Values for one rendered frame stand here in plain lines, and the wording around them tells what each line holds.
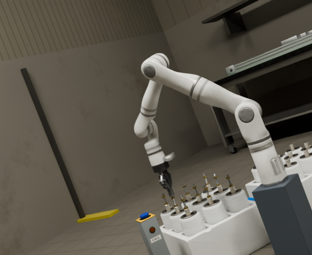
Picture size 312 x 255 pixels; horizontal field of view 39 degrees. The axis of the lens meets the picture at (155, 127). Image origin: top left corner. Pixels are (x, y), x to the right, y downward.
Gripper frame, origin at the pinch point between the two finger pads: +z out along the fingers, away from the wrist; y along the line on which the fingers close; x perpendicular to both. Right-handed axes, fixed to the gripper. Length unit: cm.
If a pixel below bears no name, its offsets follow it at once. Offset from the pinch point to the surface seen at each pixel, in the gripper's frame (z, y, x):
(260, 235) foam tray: 30.1, 0.8, 31.2
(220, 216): 15.5, 6.3, 19.0
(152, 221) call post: 5.7, 18.1, -6.0
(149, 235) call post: 10.5, 20.2, -8.8
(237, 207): 15.7, -0.1, 26.1
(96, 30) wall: -141, -278, -102
